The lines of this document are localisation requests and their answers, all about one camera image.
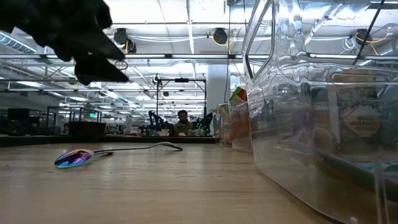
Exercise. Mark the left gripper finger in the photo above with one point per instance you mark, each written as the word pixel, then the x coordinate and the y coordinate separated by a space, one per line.
pixel 102 46
pixel 99 71

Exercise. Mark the orange ramen packet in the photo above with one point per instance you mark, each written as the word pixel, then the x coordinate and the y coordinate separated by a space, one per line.
pixel 237 127

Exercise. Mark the black background robot arm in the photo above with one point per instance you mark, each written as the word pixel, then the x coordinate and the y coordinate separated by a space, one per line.
pixel 205 123
pixel 154 121

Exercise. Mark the person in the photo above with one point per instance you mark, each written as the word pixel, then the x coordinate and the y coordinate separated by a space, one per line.
pixel 183 124

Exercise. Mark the green ramen packet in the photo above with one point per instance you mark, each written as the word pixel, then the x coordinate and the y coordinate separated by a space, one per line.
pixel 237 96

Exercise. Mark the small clear plastic bin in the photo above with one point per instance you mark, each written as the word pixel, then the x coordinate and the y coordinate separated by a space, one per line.
pixel 239 137

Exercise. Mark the large clear plastic bin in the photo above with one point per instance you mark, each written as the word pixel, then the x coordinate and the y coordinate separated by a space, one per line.
pixel 311 174

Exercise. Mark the black aluminium table frame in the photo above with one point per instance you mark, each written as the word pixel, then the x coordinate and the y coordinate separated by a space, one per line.
pixel 62 140

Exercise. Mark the black background robot frame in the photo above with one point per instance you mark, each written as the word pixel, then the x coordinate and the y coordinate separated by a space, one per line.
pixel 182 80

